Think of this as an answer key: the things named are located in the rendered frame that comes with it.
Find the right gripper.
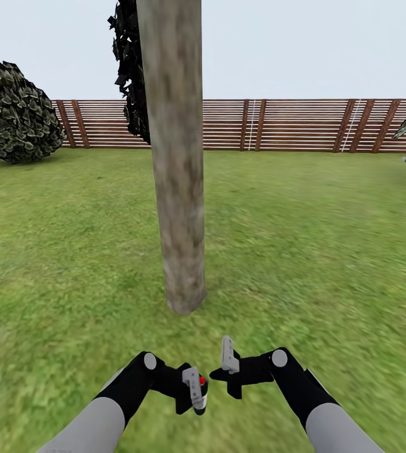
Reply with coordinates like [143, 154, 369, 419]
[210, 351, 258, 400]

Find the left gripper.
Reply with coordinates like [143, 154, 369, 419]
[163, 363, 193, 415]

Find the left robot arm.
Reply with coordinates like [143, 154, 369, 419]
[37, 351, 203, 453]

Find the pesticide atomizer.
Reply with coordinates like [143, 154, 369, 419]
[195, 375, 208, 415]

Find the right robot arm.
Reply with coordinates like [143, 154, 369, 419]
[210, 335, 385, 453]

